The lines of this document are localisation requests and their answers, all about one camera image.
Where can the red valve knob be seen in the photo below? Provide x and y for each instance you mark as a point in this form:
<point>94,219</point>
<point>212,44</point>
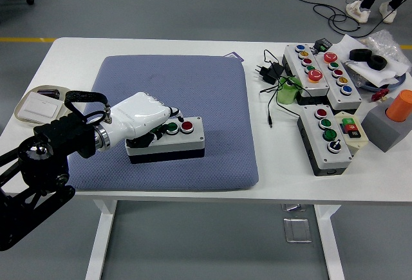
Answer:
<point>379,95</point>

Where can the grey block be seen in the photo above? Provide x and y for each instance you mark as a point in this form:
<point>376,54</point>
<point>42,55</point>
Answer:
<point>383,132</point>

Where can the small black terminal block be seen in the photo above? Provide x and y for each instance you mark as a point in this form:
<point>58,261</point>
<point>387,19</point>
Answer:
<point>322,45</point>

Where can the cream small switch box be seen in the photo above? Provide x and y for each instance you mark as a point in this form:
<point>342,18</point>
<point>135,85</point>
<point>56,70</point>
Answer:
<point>341,117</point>

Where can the white foam sheet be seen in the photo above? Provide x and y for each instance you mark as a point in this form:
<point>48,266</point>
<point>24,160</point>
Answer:
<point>344,46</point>

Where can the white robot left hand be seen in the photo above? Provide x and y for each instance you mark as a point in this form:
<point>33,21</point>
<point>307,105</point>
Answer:
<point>141,116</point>

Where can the small metal floor plate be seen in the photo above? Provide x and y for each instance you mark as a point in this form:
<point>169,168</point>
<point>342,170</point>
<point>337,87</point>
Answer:
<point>293,208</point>

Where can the purple card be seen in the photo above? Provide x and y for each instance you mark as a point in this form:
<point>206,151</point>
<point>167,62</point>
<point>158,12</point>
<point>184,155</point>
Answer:
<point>235,56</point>

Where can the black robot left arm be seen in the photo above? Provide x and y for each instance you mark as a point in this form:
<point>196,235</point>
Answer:
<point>32,164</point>

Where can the grey five-button control box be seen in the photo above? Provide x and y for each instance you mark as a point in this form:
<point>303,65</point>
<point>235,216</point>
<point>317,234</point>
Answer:
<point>318,88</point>
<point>334,96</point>

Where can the black power adapter plug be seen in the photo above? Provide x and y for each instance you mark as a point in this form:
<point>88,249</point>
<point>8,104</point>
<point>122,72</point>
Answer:
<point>270,72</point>

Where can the white shallow dish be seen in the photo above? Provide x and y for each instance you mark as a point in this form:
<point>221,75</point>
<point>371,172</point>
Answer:
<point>51,87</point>

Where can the white table leg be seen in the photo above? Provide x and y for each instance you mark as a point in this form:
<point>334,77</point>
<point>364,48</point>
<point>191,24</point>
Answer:
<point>99,244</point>
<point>330,244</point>

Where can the small dark cylinder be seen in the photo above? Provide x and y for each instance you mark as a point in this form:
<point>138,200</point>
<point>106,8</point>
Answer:
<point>48,93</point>

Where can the green plastic cylinder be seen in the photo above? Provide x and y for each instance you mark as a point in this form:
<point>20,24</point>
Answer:
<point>286,95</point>

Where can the white wall switch plate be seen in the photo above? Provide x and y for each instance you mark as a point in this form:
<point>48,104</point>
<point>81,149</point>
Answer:
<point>38,107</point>

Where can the metal floor socket plate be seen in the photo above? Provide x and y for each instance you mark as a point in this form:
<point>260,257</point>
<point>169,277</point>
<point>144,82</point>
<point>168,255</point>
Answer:
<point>297,230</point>

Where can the blue-grey woven mat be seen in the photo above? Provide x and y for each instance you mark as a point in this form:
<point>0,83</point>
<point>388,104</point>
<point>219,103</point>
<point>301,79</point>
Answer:
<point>193,93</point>

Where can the orange cylinder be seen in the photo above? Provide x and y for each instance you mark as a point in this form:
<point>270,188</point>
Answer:
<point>400,106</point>

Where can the clear bubble wrap bag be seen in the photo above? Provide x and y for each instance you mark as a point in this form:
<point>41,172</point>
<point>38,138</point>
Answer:
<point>386,43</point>

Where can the grey four-button control box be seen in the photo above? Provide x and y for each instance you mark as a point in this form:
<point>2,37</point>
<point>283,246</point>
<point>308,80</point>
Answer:
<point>193,141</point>
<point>334,157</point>

